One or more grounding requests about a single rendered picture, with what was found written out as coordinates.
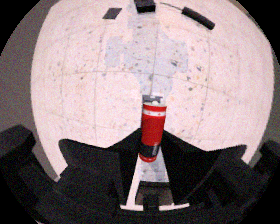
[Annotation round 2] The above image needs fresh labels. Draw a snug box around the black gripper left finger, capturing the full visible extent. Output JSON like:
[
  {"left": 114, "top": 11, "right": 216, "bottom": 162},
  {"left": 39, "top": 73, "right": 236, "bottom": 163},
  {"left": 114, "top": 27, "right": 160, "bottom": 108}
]
[{"left": 59, "top": 127, "right": 143, "bottom": 206}]

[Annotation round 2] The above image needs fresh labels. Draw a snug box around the red battery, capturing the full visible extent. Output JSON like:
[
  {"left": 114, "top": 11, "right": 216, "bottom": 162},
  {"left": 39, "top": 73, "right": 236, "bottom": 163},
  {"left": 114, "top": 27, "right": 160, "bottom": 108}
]
[{"left": 140, "top": 101, "right": 168, "bottom": 163}]

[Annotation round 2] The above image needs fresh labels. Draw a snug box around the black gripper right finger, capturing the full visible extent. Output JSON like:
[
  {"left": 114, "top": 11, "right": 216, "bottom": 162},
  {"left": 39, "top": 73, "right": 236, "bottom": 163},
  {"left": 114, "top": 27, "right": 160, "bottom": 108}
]
[{"left": 160, "top": 129, "right": 248, "bottom": 206}]

